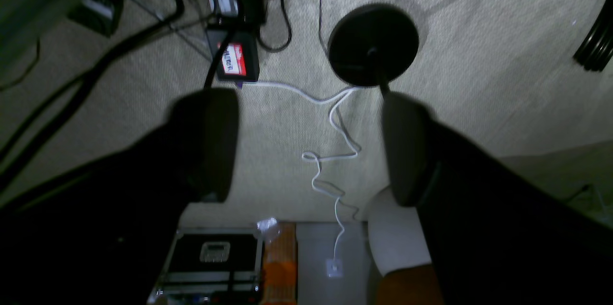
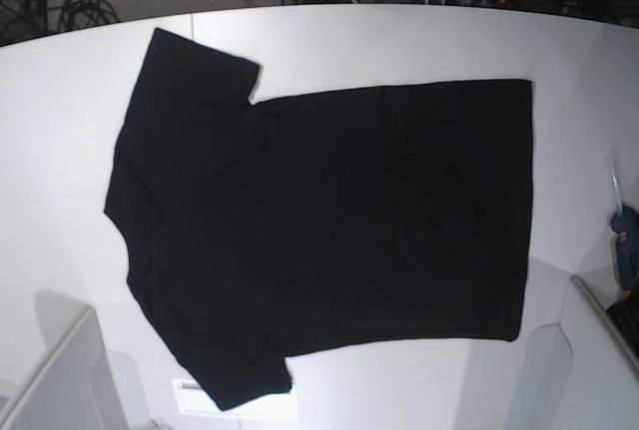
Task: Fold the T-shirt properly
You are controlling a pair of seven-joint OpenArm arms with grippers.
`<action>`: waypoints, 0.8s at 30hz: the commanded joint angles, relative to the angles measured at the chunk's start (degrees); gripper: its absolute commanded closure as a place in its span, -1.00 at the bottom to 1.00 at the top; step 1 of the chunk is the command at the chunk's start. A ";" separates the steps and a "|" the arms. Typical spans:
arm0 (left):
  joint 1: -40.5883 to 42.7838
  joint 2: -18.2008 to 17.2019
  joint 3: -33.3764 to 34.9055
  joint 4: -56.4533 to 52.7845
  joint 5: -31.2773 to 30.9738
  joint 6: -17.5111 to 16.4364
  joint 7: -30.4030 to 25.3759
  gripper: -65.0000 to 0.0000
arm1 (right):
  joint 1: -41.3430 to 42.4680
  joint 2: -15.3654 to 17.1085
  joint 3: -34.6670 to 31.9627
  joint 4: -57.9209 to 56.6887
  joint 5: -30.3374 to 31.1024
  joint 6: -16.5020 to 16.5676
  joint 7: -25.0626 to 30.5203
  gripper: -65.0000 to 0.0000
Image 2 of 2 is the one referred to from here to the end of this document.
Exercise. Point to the black T-shirt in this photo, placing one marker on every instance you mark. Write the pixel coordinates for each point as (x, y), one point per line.
(257, 232)

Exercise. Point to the clear glue stick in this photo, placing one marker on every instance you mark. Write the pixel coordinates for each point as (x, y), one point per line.
(615, 185)

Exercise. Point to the blue glue gun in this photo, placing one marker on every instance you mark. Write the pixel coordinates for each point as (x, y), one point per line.
(625, 227)

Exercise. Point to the black keyboard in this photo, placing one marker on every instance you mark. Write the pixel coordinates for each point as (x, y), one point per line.
(624, 314)

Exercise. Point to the right white partition panel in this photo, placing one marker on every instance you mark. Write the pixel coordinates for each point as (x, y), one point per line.
(577, 374)

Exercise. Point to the white partition panel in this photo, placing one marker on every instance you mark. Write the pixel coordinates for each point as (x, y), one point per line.
(577, 374)
(72, 387)

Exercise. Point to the left white partition panel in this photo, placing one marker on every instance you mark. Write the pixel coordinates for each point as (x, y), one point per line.
(72, 387)

